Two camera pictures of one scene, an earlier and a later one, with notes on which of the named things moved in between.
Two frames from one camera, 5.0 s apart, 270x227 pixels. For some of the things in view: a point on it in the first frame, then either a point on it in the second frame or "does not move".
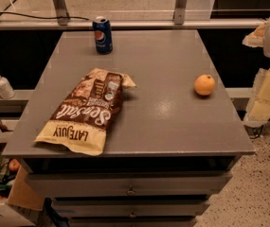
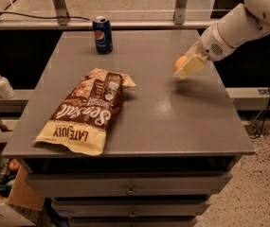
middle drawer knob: (133, 215) does not move
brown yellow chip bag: (81, 119) does not move
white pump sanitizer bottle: (3, 85) does not move
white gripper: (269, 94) → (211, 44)
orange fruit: (205, 84) → (179, 61)
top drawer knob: (131, 191) does not move
